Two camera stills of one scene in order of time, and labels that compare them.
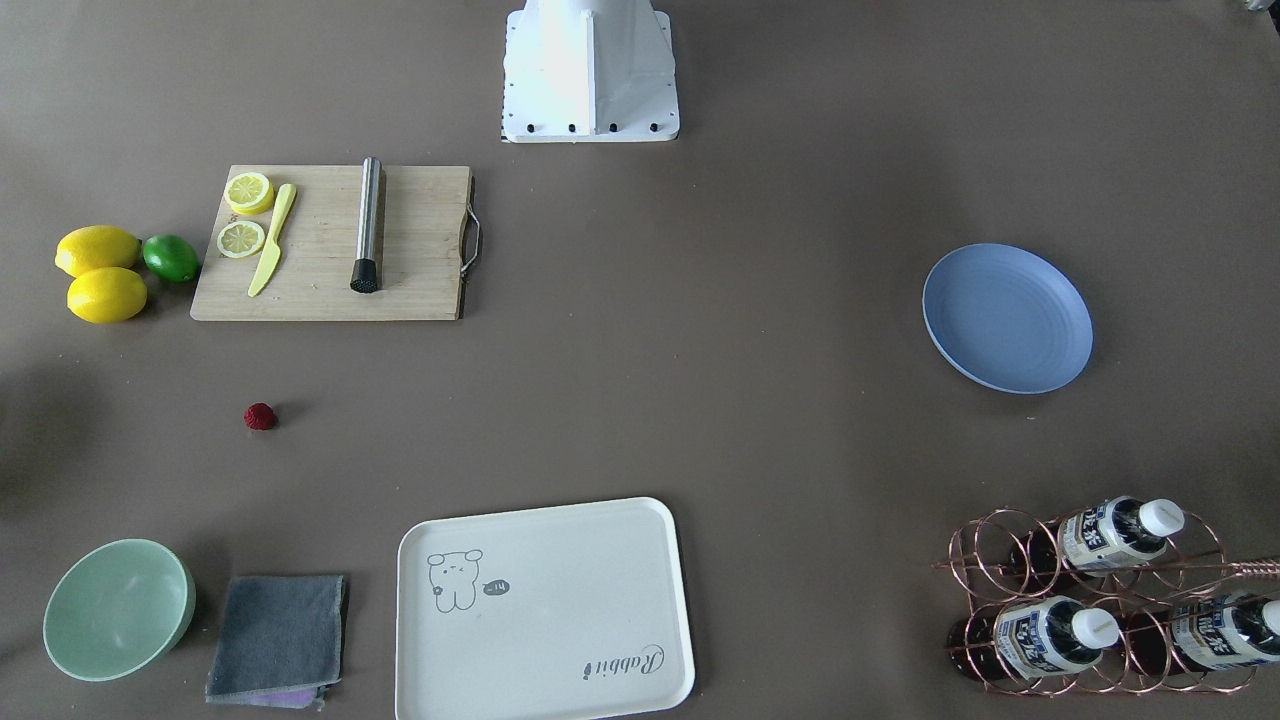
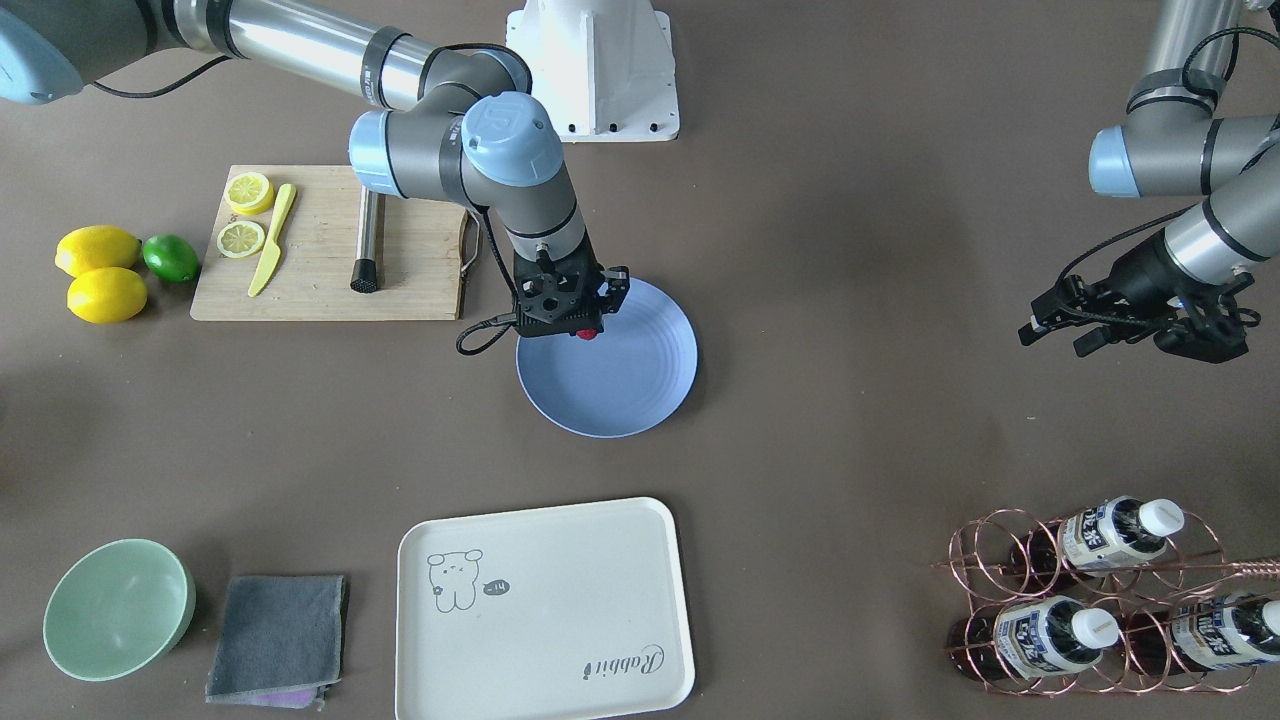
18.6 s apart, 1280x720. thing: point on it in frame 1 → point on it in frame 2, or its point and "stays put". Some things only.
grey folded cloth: [281, 640] stays put
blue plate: [1011, 317] → [634, 378]
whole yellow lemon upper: [98, 246] stays put
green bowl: [116, 609] stays put
